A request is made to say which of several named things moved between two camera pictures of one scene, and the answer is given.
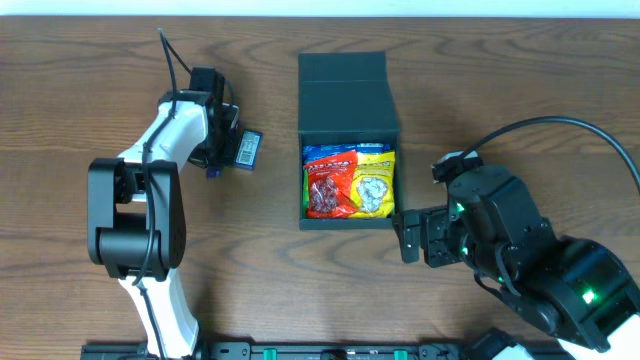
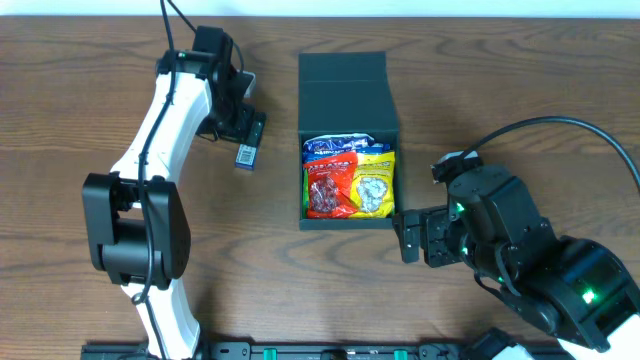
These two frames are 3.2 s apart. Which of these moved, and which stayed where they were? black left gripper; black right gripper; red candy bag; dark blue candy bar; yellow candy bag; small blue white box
Moved: dark blue candy bar; black left gripper
Stayed: red candy bag; black right gripper; small blue white box; yellow candy bag
